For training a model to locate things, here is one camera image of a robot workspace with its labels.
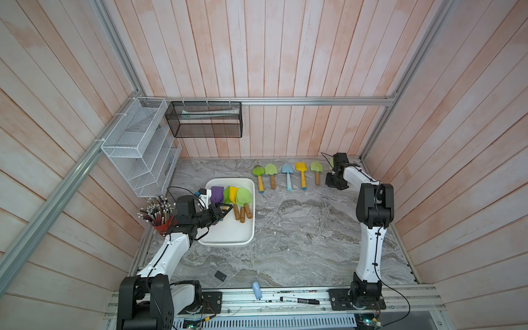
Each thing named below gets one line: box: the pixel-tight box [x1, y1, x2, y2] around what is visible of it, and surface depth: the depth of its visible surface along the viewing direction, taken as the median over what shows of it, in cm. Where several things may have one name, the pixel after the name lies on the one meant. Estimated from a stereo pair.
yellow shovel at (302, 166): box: [294, 162, 308, 190], surface depth 116 cm
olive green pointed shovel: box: [264, 162, 278, 190], surface depth 114 cm
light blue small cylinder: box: [252, 281, 263, 300], surface depth 76 cm
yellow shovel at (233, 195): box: [228, 185, 240, 221], surface depth 103 cm
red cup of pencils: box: [136, 195, 176, 237], surface depth 80 cm
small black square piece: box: [213, 270, 228, 282], surface depth 81 cm
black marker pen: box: [279, 296, 321, 305], surface depth 75 cm
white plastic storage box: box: [198, 177, 256, 247], surface depth 94 cm
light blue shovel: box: [281, 162, 294, 192], surface depth 116 cm
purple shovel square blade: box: [209, 185, 225, 204], surface depth 104 cm
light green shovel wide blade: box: [235, 187, 253, 224], surface depth 102 cm
